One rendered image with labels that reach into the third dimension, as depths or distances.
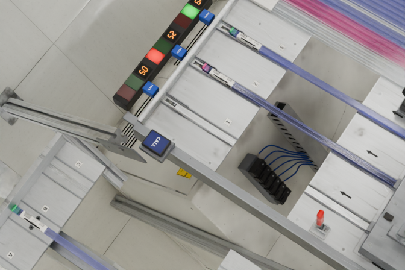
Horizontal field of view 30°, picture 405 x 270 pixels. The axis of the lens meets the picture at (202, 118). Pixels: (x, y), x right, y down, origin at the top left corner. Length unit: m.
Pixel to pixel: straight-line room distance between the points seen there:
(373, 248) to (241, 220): 0.56
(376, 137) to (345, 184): 0.13
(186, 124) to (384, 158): 0.43
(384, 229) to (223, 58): 0.52
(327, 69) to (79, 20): 0.77
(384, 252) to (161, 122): 0.54
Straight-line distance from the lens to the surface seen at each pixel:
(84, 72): 2.39
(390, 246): 1.55
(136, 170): 2.14
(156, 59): 1.73
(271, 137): 2.03
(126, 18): 2.45
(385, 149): 1.67
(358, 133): 1.67
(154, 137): 1.60
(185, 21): 1.77
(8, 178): 2.32
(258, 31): 1.75
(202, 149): 1.63
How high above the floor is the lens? 2.11
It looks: 53 degrees down
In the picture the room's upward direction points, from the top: 103 degrees clockwise
